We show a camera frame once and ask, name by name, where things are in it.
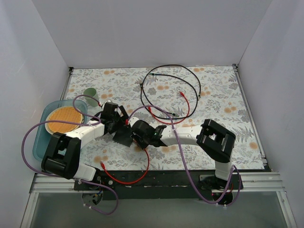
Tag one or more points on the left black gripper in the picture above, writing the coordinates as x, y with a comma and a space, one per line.
116, 122

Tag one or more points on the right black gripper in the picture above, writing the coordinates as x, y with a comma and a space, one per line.
132, 134

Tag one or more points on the black network switch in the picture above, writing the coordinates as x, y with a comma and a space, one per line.
123, 136

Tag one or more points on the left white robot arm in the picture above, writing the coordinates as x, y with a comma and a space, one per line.
62, 156

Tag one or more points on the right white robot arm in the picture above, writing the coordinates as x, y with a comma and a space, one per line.
214, 139

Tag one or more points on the green plastic cup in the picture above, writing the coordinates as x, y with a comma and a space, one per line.
91, 96

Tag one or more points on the orange woven plate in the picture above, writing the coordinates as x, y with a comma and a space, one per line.
65, 113

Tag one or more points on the floral tablecloth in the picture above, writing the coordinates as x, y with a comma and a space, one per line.
196, 94

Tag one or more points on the teal plastic tray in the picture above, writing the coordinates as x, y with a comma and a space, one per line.
42, 135

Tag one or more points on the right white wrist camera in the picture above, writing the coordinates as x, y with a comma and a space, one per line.
131, 121

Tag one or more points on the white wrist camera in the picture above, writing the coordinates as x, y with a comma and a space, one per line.
131, 121
108, 102

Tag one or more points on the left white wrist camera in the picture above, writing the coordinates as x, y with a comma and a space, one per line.
108, 102

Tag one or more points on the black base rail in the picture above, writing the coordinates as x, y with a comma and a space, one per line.
172, 184

